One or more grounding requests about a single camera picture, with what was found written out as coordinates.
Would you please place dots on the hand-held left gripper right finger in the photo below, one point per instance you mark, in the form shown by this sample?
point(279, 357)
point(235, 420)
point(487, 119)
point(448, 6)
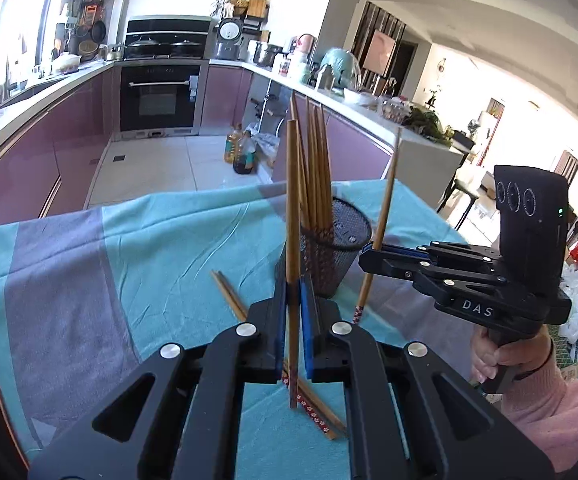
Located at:
point(310, 330)

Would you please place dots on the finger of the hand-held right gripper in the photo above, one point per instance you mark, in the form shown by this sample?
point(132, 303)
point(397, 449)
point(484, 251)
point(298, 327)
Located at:
point(444, 251)
point(419, 270)

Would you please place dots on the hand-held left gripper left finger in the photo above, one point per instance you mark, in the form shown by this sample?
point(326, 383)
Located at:
point(283, 320)

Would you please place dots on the floral-tipped wooden chopstick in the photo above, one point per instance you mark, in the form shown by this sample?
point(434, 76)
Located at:
point(293, 210)
point(389, 195)
point(326, 410)
point(319, 420)

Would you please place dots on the black mesh cup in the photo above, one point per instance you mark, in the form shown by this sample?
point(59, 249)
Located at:
point(339, 240)

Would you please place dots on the bunch of wooden chopsticks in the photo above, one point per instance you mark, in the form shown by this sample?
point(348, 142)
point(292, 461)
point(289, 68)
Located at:
point(314, 185)

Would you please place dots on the person's right forearm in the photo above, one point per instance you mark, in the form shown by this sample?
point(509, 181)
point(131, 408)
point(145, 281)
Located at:
point(559, 410)

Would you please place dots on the person's right hand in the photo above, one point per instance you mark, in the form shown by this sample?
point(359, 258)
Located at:
point(519, 355)

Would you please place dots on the white shopping bag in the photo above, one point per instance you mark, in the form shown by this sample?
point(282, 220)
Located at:
point(576, 305)

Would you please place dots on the black chair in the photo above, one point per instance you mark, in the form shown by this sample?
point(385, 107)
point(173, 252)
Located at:
point(463, 141)

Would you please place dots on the teal and grey tablecloth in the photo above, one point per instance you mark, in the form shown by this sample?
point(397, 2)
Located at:
point(169, 270)

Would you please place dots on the leafy green vegetables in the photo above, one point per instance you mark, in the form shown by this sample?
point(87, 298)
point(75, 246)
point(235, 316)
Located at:
point(426, 124)

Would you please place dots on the pink kitchen base cabinet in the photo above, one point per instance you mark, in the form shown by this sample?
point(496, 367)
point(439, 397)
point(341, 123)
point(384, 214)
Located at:
point(29, 160)
point(354, 150)

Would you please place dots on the clear plastic food container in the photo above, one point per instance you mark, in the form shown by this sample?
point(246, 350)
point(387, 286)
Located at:
point(395, 110)

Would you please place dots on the white plastic bag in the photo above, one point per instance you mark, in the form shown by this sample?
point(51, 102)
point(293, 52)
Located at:
point(268, 150)

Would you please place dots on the white bowl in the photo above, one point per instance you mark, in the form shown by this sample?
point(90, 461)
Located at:
point(359, 96)

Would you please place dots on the yellow cooking oil bottle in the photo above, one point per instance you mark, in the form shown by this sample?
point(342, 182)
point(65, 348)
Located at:
point(234, 145)

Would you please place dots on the steel thermos bottle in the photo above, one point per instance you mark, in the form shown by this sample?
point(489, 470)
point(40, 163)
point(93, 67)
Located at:
point(325, 77)

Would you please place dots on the green appliance in plastic cover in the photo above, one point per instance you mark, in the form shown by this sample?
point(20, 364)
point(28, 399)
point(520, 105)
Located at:
point(344, 65)

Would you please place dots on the white plastic jar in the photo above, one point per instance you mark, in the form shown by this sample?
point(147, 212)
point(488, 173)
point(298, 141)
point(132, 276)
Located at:
point(299, 67)

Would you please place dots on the dark striped room divider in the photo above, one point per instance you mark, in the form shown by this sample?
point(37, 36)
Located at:
point(364, 20)

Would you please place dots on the pink electric kettle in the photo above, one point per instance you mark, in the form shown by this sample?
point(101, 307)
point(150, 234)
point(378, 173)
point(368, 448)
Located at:
point(305, 44)

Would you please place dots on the black built-in oven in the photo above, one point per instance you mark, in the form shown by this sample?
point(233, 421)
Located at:
point(159, 100)

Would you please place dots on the steel stock pot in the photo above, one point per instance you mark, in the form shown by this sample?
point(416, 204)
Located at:
point(268, 55)

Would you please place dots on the grey rice cooker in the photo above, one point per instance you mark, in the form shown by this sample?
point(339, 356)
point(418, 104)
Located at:
point(229, 37)

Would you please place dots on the black pan with lid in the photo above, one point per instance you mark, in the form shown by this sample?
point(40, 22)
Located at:
point(186, 48)

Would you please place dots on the wooden cutting board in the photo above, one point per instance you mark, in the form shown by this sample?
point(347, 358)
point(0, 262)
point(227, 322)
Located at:
point(257, 7)

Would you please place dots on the black wok with lid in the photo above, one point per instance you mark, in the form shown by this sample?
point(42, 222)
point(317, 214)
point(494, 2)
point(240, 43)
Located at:
point(144, 46)

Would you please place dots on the black range hood stove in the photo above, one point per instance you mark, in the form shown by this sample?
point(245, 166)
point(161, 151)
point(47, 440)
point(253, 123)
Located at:
point(169, 27)

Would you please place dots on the steel kettle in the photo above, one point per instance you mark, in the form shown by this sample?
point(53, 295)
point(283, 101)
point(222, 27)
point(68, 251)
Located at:
point(115, 52)

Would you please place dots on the wicker basket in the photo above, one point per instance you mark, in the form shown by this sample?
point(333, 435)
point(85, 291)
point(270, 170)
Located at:
point(88, 49)

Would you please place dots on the white casserole dish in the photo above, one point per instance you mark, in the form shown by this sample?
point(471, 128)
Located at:
point(66, 62)

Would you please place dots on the hanging black frying pan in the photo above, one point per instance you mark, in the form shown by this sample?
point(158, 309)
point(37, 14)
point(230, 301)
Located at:
point(99, 31)

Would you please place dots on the orange hanging kitchen tool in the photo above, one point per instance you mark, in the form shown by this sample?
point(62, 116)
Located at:
point(91, 12)

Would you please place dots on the kitchen window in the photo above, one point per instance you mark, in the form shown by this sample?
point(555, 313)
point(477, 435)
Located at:
point(14, 10)

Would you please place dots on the wall clock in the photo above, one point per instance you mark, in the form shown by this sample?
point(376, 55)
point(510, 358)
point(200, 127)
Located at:
point(442, 67)

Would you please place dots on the pink wall picture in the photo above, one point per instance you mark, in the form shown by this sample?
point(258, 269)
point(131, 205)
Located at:
point(380, 52)

